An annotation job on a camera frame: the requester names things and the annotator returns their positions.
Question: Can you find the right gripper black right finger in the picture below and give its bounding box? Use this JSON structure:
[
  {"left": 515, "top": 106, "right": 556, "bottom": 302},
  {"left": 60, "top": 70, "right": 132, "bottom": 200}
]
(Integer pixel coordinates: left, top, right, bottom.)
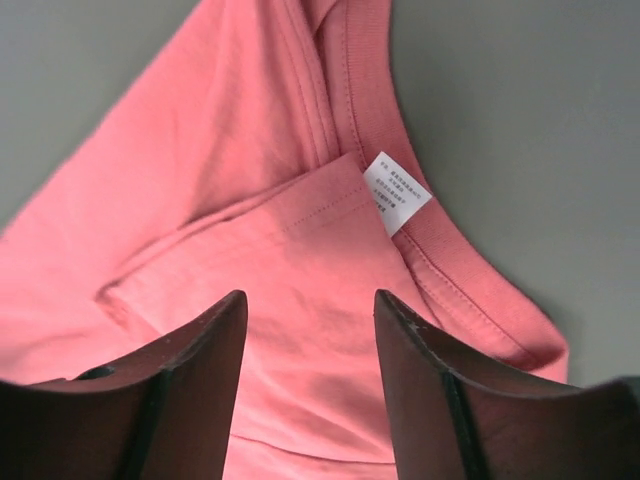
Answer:
[{"left": 374, "top": 290, "right": 639, "bottom": 479}]

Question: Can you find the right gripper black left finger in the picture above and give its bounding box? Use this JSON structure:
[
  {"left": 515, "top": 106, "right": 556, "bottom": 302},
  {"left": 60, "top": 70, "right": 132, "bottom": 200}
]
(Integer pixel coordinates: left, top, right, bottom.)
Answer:
[{"left": 1, "top": 291, "right": 248, "bottom": 479}]

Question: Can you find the salmon pink t shirt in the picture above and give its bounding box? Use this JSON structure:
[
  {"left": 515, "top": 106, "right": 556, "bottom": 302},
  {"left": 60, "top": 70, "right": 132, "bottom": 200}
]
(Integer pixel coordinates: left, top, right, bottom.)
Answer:
[{"left": 1, "top": 1, "right": 568, "bottom": 479}]

